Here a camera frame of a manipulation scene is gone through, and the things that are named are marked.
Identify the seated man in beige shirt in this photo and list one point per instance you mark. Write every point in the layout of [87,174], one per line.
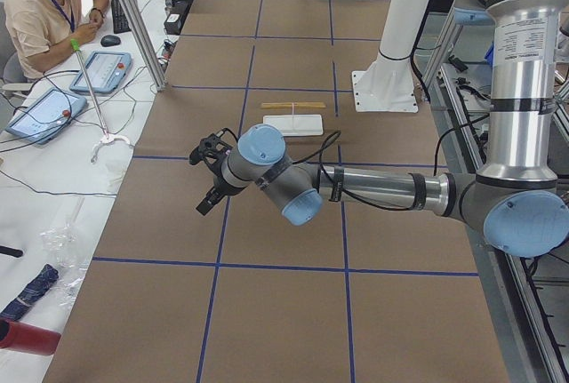
[42,30]

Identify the white towel rack base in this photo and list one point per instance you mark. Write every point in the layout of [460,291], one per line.
[296,126]

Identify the aluminium frame post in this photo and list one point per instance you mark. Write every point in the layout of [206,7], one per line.
[142,39]

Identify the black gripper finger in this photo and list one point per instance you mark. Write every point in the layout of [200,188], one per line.
[211,199]

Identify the black computer mouse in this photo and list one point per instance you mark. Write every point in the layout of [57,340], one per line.
[110,40]

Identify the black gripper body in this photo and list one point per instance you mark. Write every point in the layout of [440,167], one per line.
[217,182]

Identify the teach pendant tablet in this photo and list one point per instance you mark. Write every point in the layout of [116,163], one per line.
[44,119]
[106,70]

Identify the far teach pendant tablet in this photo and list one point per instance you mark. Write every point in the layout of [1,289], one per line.
[106,70]

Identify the right wooden rack bar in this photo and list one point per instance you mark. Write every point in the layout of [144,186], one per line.
[291,104]

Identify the wooden rack bar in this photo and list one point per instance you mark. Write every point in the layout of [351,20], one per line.
[291,104]
[293,107]

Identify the near teach pendant tablet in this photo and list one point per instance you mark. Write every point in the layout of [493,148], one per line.
[44,119]

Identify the left wooden rack bar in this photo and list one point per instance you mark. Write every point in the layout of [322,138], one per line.
[293,107]

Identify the black keyboard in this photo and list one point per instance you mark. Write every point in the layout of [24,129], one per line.
[120,22]

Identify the metal reacher grabber tool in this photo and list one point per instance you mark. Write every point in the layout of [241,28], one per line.
[82,84]

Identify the clear plastic bag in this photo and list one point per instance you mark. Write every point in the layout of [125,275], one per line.
[67,249]

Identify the red cylinder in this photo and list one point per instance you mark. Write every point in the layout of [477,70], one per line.
[26,338]

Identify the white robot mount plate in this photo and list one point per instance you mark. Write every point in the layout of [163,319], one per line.
[389,91]

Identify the white camera pole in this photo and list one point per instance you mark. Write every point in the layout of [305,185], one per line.
[401,29]

